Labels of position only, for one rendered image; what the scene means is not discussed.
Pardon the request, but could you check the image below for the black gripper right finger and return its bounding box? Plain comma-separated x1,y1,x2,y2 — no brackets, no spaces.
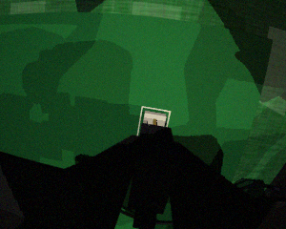
170,142,286,229

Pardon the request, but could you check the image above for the green circuit board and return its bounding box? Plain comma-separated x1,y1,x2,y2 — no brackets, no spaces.
0,11,273,182

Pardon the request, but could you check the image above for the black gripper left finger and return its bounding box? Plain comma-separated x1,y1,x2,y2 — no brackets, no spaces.
0,135,139,229

